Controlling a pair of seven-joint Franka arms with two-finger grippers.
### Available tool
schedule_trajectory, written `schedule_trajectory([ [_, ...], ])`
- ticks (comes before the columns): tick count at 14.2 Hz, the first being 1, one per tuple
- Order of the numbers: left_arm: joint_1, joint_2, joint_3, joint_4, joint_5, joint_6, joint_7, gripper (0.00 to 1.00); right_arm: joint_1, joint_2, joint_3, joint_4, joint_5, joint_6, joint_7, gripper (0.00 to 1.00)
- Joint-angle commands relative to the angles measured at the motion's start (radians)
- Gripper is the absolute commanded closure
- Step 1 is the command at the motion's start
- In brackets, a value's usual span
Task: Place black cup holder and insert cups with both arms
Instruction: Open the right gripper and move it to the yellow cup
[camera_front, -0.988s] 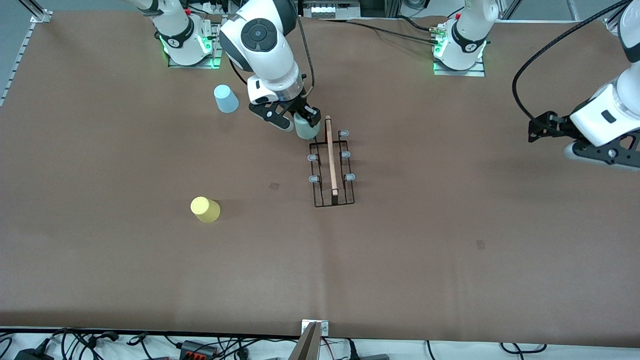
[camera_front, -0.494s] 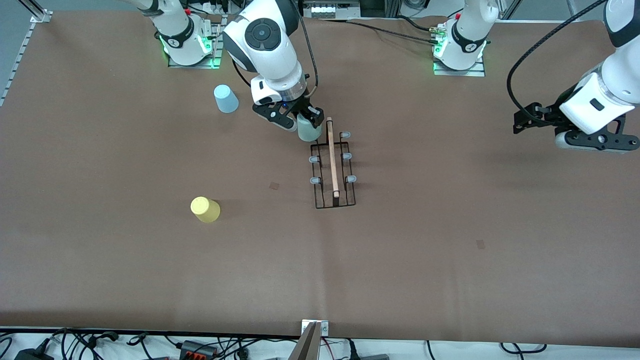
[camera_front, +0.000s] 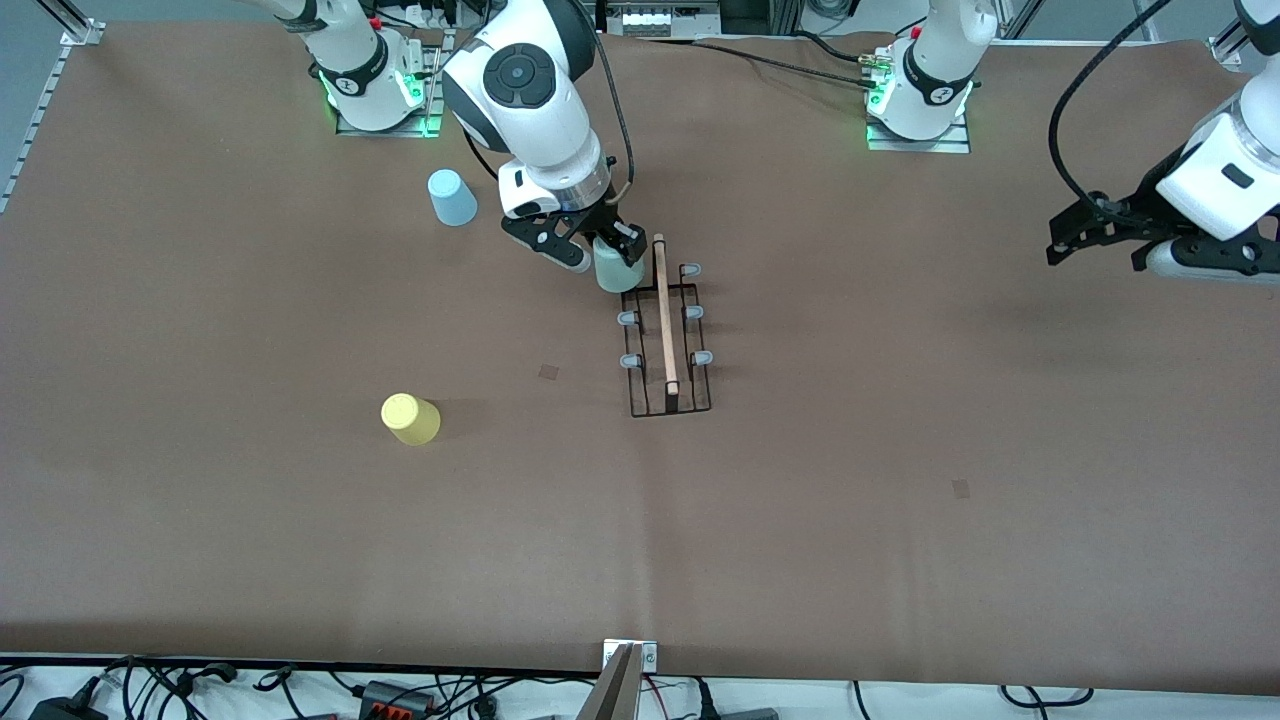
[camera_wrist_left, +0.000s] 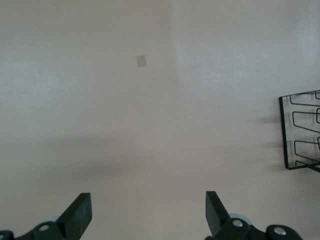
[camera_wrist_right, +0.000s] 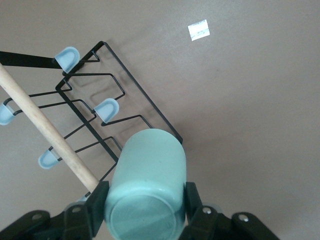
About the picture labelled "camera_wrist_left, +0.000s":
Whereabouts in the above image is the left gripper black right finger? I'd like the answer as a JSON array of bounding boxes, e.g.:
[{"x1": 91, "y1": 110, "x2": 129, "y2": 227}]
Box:
[{"x1": 204, "y1": 190, "x2": 261, "y2": 240}]

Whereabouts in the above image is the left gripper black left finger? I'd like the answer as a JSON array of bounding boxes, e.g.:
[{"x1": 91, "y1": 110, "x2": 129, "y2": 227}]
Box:
[{"x1": 14, "y1": 192, "x2": 93, "y2": 240}]

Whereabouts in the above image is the black wire cup holder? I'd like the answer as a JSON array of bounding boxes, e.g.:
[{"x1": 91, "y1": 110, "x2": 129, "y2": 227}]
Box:
[{"x1": 278, "y1": 89, "x2": 320, "y2": 173}]

